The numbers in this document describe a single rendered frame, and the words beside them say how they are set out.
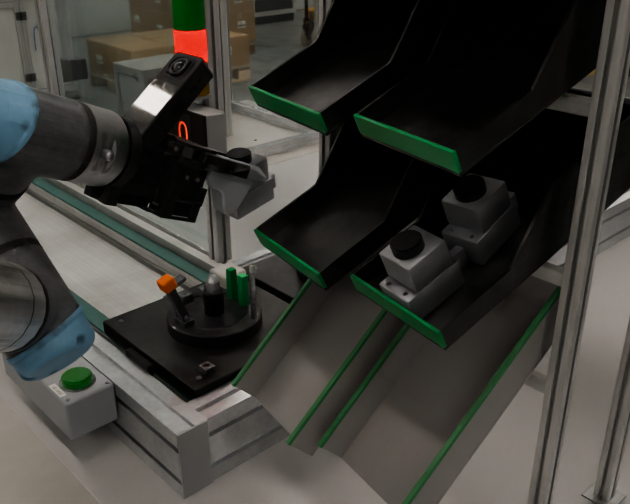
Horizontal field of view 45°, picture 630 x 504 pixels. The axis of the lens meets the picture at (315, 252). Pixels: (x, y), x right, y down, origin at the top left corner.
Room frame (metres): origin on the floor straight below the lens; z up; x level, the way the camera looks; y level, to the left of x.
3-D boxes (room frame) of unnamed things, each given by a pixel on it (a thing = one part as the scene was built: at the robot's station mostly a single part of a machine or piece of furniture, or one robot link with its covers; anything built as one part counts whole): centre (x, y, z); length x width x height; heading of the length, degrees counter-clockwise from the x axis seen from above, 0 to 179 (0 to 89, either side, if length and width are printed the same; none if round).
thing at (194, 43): (1.19, 0.19, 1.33); 0.05 x 0.05 x 0.05
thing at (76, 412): (0.88, 0.36, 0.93); 0.21 x 0.07 x 0.06; 43
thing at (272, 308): (0.97, 0.15, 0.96); 0.24 x 0.24 x 0.02; 43
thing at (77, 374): (0.83, 0.32, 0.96); 0.04 x 0.04 x 0.02
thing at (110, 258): (1.20, 0.34, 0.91); 0.84 x 0.28 x 0.10; 43
